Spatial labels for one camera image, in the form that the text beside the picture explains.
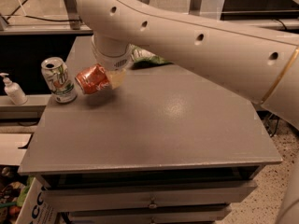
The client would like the top drawer knob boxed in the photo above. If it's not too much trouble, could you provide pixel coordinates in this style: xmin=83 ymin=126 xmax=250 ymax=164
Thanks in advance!
xmin=148 ymin=198 xmax=158 ymax=209

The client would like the white pump bottle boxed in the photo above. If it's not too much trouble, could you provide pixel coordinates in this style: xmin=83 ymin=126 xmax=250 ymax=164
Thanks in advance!
xmin=0 ymin=73 xmax=27 ymax=105

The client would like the green chip bag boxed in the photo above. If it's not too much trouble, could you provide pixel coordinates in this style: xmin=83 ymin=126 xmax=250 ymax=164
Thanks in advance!
xmin=131 ymin=46 xmax=169 ymax=65

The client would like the left metal bracket post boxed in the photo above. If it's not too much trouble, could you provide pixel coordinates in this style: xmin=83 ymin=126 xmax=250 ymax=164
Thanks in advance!
xmin=64 ymin=0 xmax=81 ymax=30

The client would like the black cable on floor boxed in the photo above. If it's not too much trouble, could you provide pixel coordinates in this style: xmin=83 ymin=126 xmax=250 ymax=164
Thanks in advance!
xmin=6 ymin=0 xmax=83 ymax=24

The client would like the grey lower drawer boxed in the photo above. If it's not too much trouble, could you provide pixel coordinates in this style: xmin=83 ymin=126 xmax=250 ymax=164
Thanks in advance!
xmin=70 ymin=204 xmax=231 ymax=224

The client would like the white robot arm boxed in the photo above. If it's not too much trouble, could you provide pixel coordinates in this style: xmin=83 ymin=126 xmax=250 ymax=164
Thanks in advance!
xmin=78 ymin=0 xmax=299 ymax=129

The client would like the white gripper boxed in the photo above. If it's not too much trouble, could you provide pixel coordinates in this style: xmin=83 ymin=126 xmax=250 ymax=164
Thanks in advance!
xmin=92 ymin=35 xmax=132 ymax=89

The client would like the grey drawer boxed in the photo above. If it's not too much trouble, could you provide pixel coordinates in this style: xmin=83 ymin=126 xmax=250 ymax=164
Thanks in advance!
xmin=44 ymin=180 xmax=257 ymax=212
xmin=70 ymin=204 xmax=231 ymax=224

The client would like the grey top drawer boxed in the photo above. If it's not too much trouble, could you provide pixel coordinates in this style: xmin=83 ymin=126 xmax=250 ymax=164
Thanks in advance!
xmin=44 ymin=180 xmax=257 ymax=212

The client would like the red crushed coke can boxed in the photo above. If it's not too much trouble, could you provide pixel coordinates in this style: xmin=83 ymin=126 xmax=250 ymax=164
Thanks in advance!
xmin=75 ymin=63 xmax=110 ymax=94

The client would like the white green 7up can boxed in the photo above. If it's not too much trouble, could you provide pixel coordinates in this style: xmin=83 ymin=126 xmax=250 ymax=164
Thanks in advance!
xmin=41 ymin=57 xmax=77 ymax=104

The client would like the white cardboard box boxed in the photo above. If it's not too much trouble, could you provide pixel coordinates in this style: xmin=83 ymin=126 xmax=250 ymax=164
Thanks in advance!
xmin=15 ymin=178 xmax=57 ymax=224

